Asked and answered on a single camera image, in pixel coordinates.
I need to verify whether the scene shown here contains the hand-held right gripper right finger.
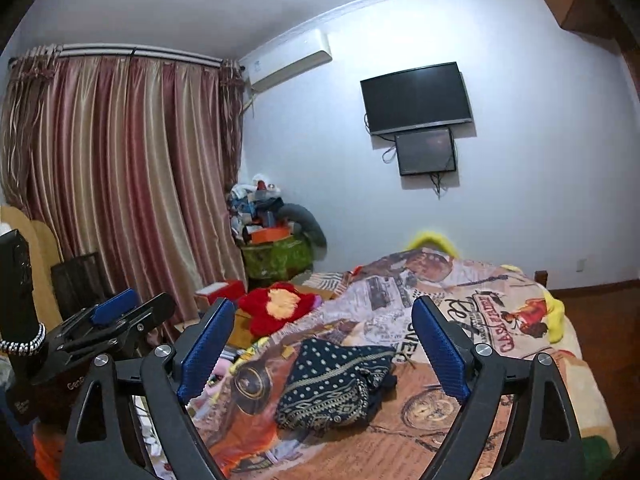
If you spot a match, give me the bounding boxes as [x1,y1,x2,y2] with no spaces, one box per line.
[411,295,586,480]

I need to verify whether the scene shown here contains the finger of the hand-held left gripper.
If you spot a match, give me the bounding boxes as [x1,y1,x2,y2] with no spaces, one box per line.
[62,292,177,362]
[50,288,140,344]

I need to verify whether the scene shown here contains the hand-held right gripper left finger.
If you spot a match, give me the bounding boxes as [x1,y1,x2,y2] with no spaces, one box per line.
[59,297,236,480]

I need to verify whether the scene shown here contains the navy patterned garment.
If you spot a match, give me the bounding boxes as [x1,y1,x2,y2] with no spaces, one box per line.
[275,337,398,433]

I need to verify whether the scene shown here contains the beige curved boards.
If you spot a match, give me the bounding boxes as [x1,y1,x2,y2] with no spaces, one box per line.
[0,204,63,321]

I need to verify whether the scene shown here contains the black basket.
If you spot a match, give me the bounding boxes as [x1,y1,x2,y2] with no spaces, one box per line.
[50,252,108,321]

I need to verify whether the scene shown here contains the red plush pillow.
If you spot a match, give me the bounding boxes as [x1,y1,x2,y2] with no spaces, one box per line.
[235,282,321,338]

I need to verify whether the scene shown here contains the red box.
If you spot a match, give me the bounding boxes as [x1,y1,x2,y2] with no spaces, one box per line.
[195,280,246,306]

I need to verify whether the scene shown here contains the printed blanket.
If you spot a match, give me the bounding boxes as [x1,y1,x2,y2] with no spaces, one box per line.
[200,250,566,480]

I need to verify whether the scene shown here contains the orange box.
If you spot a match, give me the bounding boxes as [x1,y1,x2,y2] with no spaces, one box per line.
[250,226,292,246]

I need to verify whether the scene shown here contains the pile of clutter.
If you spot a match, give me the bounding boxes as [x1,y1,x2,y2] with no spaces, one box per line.
[229,174,286,241]

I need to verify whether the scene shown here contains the red striped curtain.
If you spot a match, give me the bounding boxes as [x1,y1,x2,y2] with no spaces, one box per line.
[0,45,248,341]

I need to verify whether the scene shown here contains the grey tube pillow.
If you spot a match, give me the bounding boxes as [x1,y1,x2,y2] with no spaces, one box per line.
[277,202,328,261]

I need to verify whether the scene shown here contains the person's orange clothing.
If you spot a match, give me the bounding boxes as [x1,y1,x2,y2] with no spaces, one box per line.
[32,432,63,480]

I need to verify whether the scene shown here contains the small black monitor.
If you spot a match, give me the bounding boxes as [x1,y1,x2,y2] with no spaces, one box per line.
[394,127,458,177]

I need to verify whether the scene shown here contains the curtain rod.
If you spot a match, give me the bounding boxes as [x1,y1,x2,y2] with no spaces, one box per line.
[7,44,241,68]

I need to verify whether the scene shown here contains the white air conditioner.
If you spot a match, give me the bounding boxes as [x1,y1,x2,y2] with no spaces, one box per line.
[239,29,332,92]

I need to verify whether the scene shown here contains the black white braided strap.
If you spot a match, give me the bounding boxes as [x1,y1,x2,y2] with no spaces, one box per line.
[0,324,47,357]

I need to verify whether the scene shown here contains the large black wall television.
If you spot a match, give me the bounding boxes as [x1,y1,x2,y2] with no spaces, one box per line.
[360,61,474,137]

